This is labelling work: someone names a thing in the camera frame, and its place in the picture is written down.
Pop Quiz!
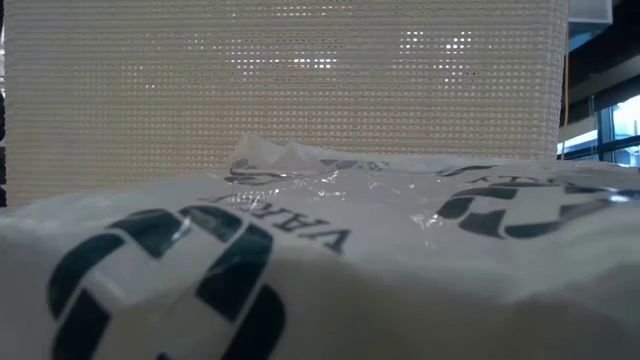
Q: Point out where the white perforated plastic basket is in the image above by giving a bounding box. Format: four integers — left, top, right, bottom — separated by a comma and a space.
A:
2, 0, 570, 206

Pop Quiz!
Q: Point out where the clear printed plastic package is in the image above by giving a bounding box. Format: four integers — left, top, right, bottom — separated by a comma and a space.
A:
0, 132, 640, 360

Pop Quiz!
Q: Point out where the window with blue light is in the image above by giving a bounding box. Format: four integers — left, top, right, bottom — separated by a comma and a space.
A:
557, 94, 640, 169

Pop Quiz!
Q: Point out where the white ceiling box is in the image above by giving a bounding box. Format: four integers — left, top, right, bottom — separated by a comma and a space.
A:
567, 0, 614, 26

